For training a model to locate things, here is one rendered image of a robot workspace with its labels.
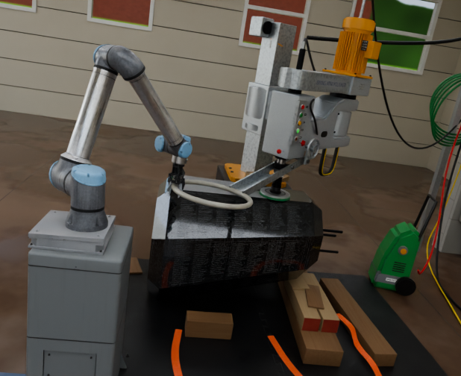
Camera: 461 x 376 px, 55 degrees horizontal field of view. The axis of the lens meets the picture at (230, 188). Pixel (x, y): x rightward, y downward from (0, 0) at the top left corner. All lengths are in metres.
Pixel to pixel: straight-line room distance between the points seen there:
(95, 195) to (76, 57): 7.29
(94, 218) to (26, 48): 7.58
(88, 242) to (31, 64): 7.62
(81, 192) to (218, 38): 7.17
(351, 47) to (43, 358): 2.76
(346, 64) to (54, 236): 2.37
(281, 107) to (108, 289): 1.59
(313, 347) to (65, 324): 1.51
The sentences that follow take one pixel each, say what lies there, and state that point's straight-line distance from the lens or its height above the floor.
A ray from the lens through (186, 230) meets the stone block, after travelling 2.84.
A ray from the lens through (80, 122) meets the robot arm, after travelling 2.22.
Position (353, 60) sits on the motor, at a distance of 3.48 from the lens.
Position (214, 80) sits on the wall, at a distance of 9.00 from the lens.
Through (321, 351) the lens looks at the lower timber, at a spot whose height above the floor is 0.12.
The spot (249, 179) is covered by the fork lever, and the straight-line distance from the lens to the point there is 2.94.
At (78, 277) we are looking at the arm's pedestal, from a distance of 2.09.
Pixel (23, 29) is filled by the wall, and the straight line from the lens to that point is 9.50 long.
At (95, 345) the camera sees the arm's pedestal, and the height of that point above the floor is 0.41.
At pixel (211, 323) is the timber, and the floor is 0.13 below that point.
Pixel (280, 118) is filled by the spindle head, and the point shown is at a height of 1.42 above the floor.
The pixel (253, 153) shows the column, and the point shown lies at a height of 0.98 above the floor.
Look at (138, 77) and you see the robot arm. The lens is 2.16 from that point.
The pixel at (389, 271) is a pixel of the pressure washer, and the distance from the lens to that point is 4.15.
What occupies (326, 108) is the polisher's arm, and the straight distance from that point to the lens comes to 3.31.
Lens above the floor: 1.80
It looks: 17 degrees down
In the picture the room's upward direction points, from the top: 9 degrees clockwise
